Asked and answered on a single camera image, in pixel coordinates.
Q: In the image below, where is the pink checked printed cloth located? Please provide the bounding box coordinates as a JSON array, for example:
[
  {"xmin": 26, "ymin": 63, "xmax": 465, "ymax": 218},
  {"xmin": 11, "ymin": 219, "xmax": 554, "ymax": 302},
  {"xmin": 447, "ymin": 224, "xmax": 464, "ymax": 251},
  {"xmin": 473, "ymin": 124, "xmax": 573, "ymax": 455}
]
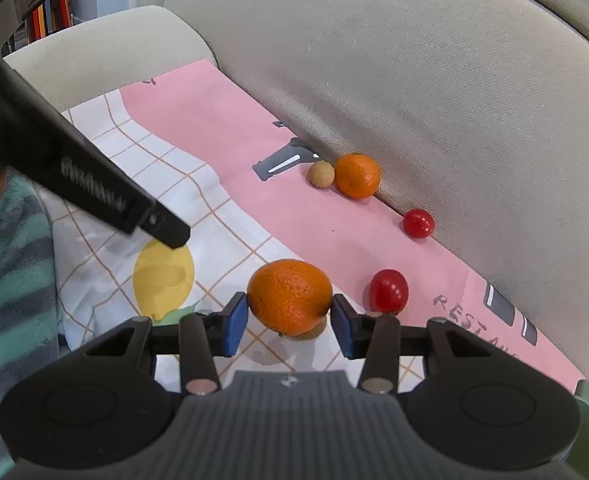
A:
[{"xmin": 37, "ymin": 58, "xmax": 589, "ymax": 461}]

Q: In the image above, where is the beige sofa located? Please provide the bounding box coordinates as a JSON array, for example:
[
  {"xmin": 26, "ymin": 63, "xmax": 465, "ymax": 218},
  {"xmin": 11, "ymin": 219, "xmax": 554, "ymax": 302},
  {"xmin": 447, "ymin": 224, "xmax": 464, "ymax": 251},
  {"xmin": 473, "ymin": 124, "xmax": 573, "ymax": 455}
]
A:
[{"xmin": 2, "ymin": 0, "xmax": 589, "ymax": 391}]

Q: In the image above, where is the shelf with colourful books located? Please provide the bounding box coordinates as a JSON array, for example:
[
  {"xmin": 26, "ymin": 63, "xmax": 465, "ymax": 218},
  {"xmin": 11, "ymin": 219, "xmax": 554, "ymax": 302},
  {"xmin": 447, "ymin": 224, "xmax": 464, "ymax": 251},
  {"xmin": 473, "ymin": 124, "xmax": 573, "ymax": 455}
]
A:
[{"xmin": 2, "ymin": 0, "xmax": 82, "ymax": 56}]

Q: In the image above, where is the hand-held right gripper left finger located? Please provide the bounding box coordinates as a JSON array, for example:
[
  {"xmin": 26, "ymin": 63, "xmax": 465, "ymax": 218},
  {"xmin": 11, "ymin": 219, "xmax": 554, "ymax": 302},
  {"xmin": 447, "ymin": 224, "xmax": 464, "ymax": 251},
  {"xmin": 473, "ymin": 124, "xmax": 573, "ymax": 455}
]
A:
[{"xmin": 82, "ymin": 291, "xmax": 249, "ymax": 396}]

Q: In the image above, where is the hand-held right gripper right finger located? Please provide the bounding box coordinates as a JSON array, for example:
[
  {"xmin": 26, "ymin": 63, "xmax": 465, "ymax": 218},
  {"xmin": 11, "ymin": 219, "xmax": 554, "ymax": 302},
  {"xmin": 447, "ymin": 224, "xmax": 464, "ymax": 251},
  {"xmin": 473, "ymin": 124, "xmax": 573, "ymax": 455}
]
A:
[{"xmin": 331, "ymin": 293, "xmax": 520, "ymax": 394}]

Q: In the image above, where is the orange tangerine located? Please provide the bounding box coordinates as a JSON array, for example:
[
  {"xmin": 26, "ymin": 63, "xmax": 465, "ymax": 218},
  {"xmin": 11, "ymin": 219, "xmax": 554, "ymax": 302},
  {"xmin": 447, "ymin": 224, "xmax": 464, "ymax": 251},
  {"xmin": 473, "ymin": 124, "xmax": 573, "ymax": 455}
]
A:
[
  {"xmin": 247, "ymin": 259, "xmax": 334, "ymax": 337},
  {"xmin": 335, "ymin": 153, "xmax": 381, "ymax": 199}
]

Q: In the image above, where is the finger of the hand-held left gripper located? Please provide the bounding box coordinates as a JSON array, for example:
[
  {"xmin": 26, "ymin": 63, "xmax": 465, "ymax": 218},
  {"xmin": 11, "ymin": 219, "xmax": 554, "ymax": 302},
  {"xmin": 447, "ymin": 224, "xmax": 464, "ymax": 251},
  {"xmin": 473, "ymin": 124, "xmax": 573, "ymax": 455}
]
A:
[{"xmin": 0, "ymin": 45, "xmax": 191, "ymax": 249}]

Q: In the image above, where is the green colander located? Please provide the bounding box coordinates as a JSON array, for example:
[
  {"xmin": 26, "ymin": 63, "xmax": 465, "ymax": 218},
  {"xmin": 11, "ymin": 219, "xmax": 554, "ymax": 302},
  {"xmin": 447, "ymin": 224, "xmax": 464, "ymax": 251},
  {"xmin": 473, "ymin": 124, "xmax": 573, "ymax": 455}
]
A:
[{"xmin": 572, "ymin": 379, "xmax": 589, "ymax": 480}]

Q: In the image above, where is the red cherry tomato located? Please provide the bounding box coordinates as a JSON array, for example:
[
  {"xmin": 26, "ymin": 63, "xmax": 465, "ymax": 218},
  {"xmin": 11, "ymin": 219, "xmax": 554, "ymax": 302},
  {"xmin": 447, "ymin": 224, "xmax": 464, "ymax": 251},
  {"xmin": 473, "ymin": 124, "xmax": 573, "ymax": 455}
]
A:
[
  {"xmin": 369, "ymin": 268, "xmax": 409, "ymax": 315},
  {"xmin": 403, "ymin": 208, "xmax": 436, "ymax": 239}
]

